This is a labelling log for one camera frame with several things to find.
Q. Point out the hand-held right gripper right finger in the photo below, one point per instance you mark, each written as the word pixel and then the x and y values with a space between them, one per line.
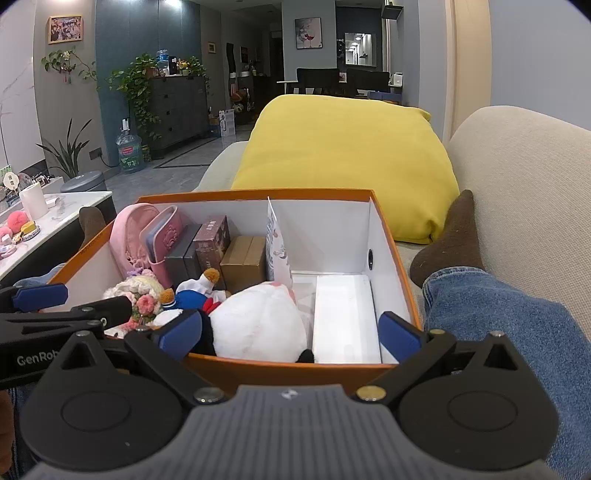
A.
pixel 399 337

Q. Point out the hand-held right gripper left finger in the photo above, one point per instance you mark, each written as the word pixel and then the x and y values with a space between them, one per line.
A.
pixel 178 334

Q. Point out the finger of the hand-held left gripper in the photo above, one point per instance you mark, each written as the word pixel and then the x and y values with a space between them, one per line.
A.
pixel 92 311
pixel 41 296

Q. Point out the sailor plush toy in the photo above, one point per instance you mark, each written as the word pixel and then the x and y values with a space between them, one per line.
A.
pixel 194 295

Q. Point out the white box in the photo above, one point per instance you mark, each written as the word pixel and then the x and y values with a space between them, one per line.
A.
pixel 346 318

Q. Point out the dark grey box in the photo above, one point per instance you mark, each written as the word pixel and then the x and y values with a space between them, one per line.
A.
pixel 182 263

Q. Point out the white plush toy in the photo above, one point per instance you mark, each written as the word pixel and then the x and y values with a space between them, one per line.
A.
pixel 258 323

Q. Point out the dark brown printed box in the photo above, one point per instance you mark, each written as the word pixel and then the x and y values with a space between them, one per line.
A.
pixel 210 249

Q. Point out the pink card case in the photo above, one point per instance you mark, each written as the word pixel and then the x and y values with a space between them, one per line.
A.
pixel 166 240

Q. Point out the brown cardboard box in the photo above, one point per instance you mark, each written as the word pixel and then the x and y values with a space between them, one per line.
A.
pixel 242 263

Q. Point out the orange cardboard box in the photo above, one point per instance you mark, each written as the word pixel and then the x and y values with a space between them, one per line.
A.
pixel 286 374

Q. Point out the white printed tube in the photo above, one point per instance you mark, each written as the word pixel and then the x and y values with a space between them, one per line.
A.
pixel 278 249

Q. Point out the person's left leg blue jeans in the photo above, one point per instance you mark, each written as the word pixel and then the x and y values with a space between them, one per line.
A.
pixel 41 277

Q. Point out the person's leg blue jeans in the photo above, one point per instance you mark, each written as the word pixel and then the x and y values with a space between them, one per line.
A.
pixel 508 314
pixel 41 277

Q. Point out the yellow toy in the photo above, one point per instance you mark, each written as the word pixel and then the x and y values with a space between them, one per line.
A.
pixel 28 227

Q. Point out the pink pompom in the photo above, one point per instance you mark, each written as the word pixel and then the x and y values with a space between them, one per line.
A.
pixel 17 223

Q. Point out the person's left brown sock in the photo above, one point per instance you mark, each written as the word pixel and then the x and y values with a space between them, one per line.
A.
pixel 92 221

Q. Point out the person's brown sock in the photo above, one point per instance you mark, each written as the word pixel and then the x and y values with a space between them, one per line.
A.
pixel 452 244
pixel 92 221

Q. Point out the white paper roll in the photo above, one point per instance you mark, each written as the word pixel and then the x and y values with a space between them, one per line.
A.
pixel 33 201

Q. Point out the marble top table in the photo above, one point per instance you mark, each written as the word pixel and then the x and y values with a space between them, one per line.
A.
pixel 69 203

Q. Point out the person's right brown sock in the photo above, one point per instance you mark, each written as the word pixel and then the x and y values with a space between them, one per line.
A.
pixel 452 244

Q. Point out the person's right leg blue jeans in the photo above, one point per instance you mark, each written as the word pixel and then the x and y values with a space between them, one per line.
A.
pixel 508 314

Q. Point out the grey trash can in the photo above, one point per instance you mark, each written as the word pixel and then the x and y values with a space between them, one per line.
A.
pixel 85 181

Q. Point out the long leaf floor plant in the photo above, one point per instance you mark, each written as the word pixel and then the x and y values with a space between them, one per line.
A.
pixel 69 152

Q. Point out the large water bottle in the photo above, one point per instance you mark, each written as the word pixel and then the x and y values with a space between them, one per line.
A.
pixel 130 154

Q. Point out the yellow pillow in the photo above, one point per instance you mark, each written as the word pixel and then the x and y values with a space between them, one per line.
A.
pixel 341 157

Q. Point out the beige sofa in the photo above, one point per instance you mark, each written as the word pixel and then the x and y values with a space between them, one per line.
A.
pixel 521 184

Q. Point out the dark drawer cabinet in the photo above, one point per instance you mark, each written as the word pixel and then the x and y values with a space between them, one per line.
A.
pixel 180 115

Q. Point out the white paper bag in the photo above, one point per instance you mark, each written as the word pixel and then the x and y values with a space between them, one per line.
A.
pixel 227 122

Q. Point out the trailing pothos plant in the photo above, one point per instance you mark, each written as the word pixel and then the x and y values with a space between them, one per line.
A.
pixel 138 78

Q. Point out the dark dining chair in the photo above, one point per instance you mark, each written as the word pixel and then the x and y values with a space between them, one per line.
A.
pixel 368 81
pixel 317 81

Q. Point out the hanging wall plant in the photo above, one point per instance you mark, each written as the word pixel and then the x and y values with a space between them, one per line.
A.
pixel 60 60

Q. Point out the framed wall picture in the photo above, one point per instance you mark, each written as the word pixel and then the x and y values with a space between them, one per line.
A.
pixel 65 29

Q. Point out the wall art print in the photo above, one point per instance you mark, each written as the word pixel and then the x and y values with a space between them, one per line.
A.
pixel 308 32

